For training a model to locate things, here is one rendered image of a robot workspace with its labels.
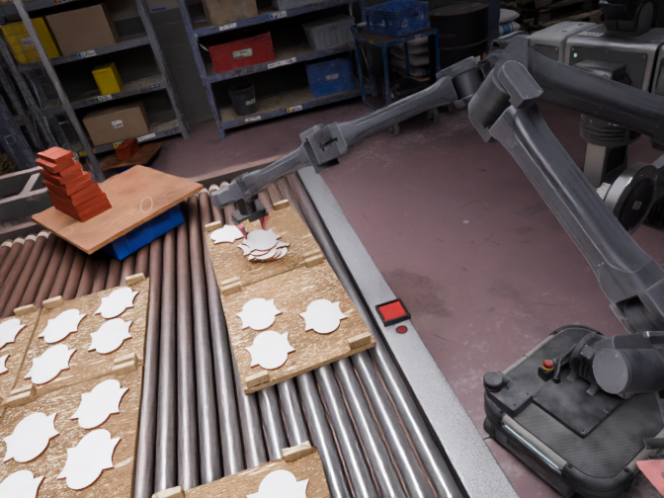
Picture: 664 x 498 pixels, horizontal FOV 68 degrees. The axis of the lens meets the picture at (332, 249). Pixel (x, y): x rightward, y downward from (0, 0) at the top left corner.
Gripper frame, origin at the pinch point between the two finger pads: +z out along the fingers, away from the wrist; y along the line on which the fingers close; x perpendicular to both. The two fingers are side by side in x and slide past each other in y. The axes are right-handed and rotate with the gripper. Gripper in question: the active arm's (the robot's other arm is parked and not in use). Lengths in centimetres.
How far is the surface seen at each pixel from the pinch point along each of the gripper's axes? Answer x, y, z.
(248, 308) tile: 30.0, 17.8, 3.2
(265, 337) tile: 44.1, 19.4, 2.9
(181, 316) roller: 15.0, 34.3, 6.1
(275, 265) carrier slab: 15.6, 1.4, 4.4
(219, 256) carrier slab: -3.8, 13.1, 4.8
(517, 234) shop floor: -24, -171, 98
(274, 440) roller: 72, 32, 5
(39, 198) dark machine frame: -104, 59, 0
